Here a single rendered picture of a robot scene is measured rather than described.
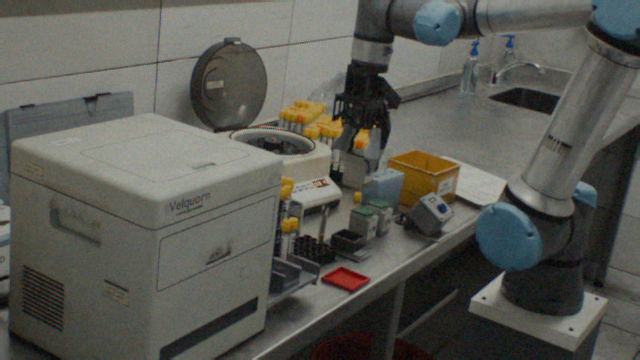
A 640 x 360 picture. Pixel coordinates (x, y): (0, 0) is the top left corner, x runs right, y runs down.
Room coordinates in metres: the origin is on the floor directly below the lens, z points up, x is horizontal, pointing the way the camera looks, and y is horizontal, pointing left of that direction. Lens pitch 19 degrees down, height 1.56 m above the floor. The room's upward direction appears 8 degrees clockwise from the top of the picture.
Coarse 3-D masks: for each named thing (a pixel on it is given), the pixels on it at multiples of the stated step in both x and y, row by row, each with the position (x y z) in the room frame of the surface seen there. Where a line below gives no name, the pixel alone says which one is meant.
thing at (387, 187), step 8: (376, 176) 1.78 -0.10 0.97; (384, 176) 1.78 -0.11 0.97; (392, 176) 1.79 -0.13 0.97; (400, 176) 1.82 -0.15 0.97; (376, 184) 1.75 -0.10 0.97; (384, 184) 1.77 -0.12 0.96; (392, 184) 1.79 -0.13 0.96; (400, 184) 1.82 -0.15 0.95; (368, 192) 1.76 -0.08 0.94; (376, 192) 1.75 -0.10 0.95; (384, 192) 1.77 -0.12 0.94; (392, 192) 1.80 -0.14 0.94; (368, 200) 1.76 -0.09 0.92; (384, 200) 1.78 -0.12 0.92; (392, 200) 1.80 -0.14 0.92; (392, 216) 1.79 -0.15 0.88
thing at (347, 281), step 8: (336, 272) 1.47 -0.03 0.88; (344, 272) 1.47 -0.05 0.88; (352, 272) 1.47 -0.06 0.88; (328, 280) 1.42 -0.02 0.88; (336, 280) 1.43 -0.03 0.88; (344, 280) 1.44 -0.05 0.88; (352, 280) 1.44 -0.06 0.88; (360, 280) 1.45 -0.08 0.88; (368, 280) 1.44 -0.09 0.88; (344, 288) 1.40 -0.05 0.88; (352, 288) 1.40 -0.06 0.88
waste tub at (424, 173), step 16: (400, 160) 1.97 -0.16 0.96; (416, 160) 2.03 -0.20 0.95; (432, 160) 2.00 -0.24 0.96; (448, 160) 1.98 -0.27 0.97; (416, 176) 1.88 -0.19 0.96; (432, 176) 1.86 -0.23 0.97; (448, 176) 1.91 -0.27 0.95; (400, 192) 1.90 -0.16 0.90; (416, 192) 1.88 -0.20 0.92; (448, 192) 1.93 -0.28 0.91
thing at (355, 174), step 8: (352, 160) 1.56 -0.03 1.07; (360, 160) 1.55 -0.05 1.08; (368, 160) 1.57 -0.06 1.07; (344, 168) 1.57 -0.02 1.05; (352, 168) 1.56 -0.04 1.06; (360, 168) 1.55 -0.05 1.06; (344, 176) 1.57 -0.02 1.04; (352, 176) 1.56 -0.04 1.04; (360, 176) 1.55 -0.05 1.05; (368, 176) 1.56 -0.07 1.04; (352, 184) 1.56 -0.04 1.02; (360, 184) 1.55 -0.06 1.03; (368, 184) 1.57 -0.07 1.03
